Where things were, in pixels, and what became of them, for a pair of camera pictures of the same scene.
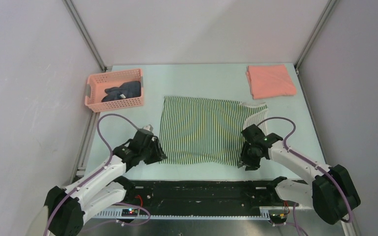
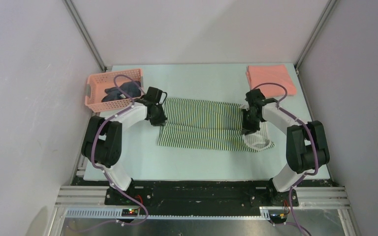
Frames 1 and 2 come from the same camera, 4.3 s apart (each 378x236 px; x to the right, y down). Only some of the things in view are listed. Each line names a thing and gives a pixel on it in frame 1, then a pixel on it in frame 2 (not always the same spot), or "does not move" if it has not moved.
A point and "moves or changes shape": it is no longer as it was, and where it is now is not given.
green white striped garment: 194,130 moves or changes shape
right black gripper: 251,164 to 247,128
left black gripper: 159,154 to 160,121
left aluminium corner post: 85,32 does not move
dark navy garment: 128,89 does not move
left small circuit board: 131,212 does not move
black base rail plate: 201,194 does not move
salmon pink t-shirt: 270,81 does not move
